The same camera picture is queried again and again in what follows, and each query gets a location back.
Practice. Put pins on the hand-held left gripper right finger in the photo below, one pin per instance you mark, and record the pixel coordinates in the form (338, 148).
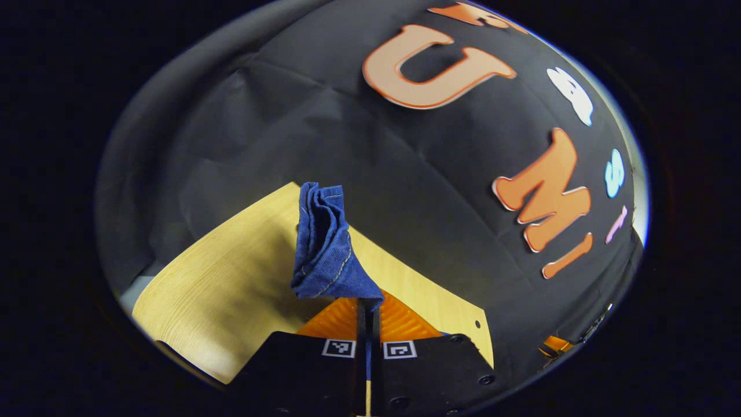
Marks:
(428, 376)

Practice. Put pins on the black backdrop cloth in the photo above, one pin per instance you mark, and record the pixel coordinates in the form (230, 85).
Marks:
(289, 116)

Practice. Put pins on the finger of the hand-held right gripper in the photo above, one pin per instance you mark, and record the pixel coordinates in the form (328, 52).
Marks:
(557, 344)

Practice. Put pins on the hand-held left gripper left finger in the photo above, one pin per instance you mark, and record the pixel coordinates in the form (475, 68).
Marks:
(301, 376)

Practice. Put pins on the blue jeans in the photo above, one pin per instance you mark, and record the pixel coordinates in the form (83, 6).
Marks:
(324, 255)

